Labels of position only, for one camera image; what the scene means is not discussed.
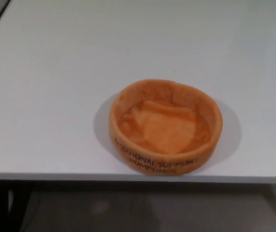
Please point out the orange soft plush plate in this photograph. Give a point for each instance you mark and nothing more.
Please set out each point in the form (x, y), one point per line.
(201, 125)

